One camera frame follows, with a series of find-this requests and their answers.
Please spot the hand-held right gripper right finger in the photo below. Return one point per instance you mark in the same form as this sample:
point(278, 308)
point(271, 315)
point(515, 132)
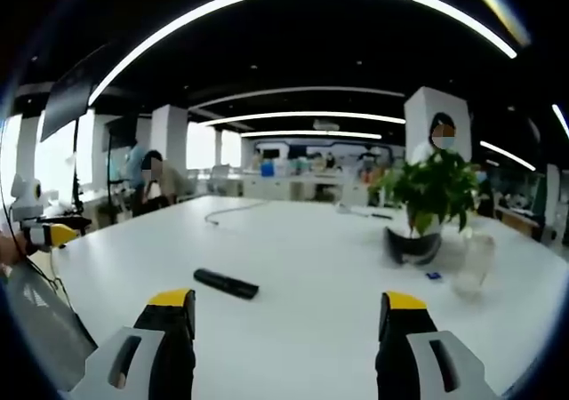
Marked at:
point(400, 329)

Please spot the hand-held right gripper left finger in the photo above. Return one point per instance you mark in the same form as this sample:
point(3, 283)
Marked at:
point(169, 329)

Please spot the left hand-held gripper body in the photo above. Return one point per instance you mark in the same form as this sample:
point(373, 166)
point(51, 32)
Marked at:
point(27, 197)

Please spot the black remote control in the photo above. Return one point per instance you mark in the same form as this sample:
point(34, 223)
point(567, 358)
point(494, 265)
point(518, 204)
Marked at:
point(226, 284)

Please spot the person's left hand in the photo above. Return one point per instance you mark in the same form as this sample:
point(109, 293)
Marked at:
point(10, 250)

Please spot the small blue object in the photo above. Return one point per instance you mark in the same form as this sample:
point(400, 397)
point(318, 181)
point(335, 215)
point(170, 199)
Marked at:
point(433, 276)

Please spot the black plant pot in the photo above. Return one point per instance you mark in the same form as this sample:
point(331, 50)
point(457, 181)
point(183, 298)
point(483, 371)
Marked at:
point(415, 246)

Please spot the person's grey clothing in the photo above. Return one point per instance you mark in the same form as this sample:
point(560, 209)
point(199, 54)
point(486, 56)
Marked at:
point(44, 324)

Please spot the clear glass jar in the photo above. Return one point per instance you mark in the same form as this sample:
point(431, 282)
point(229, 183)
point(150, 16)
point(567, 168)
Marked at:
point(473, 264)

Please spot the black hanging monitor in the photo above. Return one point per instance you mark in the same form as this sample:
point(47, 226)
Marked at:
point(66, 98)

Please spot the black pen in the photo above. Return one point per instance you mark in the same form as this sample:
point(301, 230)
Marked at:
point(381, 216)

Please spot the green potted plant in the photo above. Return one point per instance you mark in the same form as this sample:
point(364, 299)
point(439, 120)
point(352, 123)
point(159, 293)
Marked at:
point(433, 186)

